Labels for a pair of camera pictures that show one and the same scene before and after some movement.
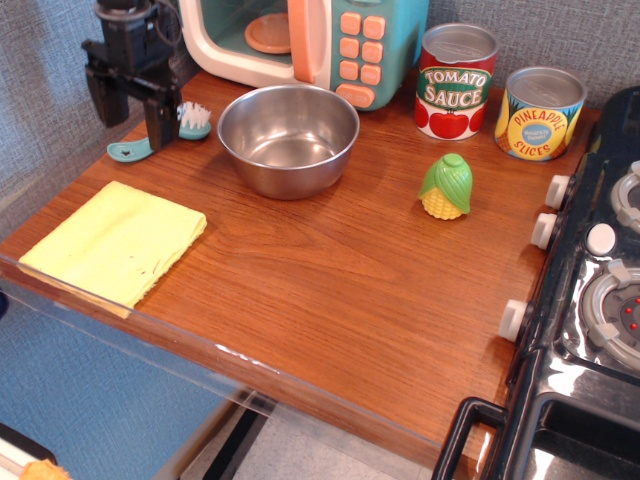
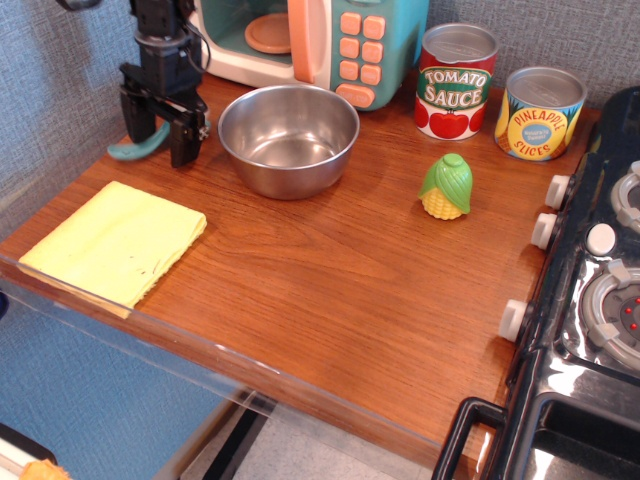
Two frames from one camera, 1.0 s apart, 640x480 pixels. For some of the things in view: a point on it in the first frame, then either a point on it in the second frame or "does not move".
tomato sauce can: [455, 78] does not move
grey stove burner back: [625, 197] does not move
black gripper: [139, 45] -> [169, 76]
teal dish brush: [193, 124] does not move
